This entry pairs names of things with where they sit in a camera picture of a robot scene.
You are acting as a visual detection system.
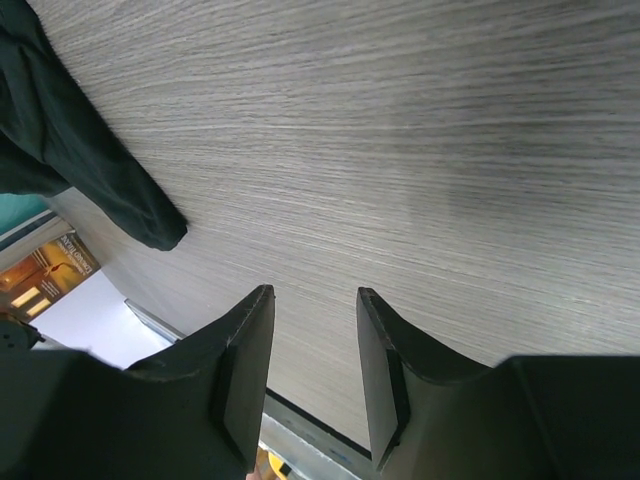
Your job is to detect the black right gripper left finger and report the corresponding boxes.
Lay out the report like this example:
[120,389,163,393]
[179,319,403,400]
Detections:
[1,285,275,479]

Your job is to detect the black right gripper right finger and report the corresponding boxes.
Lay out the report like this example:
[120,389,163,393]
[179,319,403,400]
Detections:
[357,288,639,479]

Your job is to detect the orange brown cover book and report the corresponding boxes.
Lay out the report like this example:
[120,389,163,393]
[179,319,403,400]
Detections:
[1,231,101,323]

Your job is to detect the black t shirt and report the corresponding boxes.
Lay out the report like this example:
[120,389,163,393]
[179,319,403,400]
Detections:
[1,1,188,251]

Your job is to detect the teal plastic cutting board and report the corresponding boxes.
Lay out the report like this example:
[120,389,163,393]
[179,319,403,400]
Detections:
[0,194,48,235]

